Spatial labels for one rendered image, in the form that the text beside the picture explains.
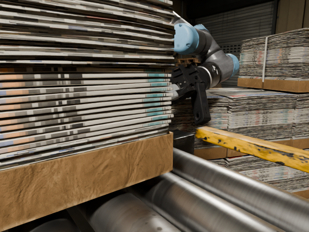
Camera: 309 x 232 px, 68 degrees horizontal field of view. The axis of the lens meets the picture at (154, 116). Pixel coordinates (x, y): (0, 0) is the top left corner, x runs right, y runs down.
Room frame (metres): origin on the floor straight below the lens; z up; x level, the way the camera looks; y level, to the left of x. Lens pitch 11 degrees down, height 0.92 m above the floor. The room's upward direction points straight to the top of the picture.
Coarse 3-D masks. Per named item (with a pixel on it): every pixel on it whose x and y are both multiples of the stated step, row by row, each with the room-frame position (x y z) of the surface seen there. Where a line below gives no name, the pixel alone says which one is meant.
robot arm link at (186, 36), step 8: (176, 16) 0.66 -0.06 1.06; (176, 24) 0.62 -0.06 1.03; (184, 24) 0.61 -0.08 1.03; (176, 32) 0.62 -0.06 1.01; (184, 32) 0.61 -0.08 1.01; (192, 32) 0.61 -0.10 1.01; (200, 32) 0.67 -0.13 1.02; (176, 40) 0.62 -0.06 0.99; (184, 40) 0.61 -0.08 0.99; (192, 40) 0.60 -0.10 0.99; (200, 40) 0.65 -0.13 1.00; (176, 48) 0.62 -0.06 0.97; (184, 48) 0.61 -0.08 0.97; (192, 48) 0.63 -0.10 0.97; (200, 48) 0.67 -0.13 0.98
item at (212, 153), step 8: (288, 144) 0.87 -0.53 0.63; (296, 144) 0.88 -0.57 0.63; (304, 144) 0.89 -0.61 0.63; (200, 152) 0.76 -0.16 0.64; (208, 152) 0.77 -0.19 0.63; (216, 152) 0.78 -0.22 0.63; (224, 152) 0.79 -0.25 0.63; (232, 152) 0.80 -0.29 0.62; (240, 152) 0.81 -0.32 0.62; (296, 192) 0.88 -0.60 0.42; (304, 192) 0.89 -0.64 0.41
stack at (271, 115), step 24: (216, 96) 0.81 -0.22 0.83; (240, 96) 0.81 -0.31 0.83; (264, 96) 0.83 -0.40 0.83; (288, 96) 0.86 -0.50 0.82; (192, 120) 0.75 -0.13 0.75; (216, 120) 0.78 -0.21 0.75; (240, 120) 0.81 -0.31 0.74; (264, 120) 0.84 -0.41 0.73; (288, 120) 0.87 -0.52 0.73; (240, 168) 0.81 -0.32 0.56; (264, 168) 0.83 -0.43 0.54; (288, 168) 0.87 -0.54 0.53
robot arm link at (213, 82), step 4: (204, 64) 0.69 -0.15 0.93; (208, 64) 0.68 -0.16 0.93; (212, 64) 0.69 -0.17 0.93; (204, 68) 0.67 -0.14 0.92; (208, 68) 0.67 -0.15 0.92; (212, 68) 0.68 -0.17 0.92; (216, 68) 0.67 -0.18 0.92; (208, 72) 0.66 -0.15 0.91; (212, 72) 0.66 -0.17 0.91; (216, 72) 0.68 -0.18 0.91; (212, 76) 0.66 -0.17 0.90; (216, 76) 0.67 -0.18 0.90; (212, 80) 0.66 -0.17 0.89; (216, 80) 0.67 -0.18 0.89; (212, 84) 0.67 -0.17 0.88; (216, 84) 0.69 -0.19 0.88; (208, 88) 0.68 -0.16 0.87
